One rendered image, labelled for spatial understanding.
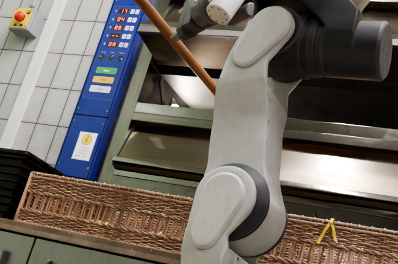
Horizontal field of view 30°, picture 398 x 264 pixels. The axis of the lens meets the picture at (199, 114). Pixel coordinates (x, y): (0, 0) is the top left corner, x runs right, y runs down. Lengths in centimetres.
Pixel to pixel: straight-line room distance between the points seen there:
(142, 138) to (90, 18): 60
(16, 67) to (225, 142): 177
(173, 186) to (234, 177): 119
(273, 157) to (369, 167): 94
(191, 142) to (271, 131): 115
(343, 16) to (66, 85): 163
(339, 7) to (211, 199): 44
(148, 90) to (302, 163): 69
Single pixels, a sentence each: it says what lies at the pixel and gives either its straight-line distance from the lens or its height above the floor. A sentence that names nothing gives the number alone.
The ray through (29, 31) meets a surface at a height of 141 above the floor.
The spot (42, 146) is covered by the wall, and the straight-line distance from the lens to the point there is 280.
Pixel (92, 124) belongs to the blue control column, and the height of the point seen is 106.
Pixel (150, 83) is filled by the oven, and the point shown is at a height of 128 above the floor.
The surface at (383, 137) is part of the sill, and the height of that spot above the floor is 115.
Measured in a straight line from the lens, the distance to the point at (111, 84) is 273.
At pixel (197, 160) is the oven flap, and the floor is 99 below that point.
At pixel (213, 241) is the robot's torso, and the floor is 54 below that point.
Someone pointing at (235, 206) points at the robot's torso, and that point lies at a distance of 128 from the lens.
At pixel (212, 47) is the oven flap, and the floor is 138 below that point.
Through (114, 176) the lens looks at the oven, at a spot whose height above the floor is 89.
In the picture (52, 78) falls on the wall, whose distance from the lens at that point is 292.
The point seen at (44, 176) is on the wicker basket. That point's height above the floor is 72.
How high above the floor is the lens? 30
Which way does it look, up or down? 20 degrees up
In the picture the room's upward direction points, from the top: 16 degrees clockwise
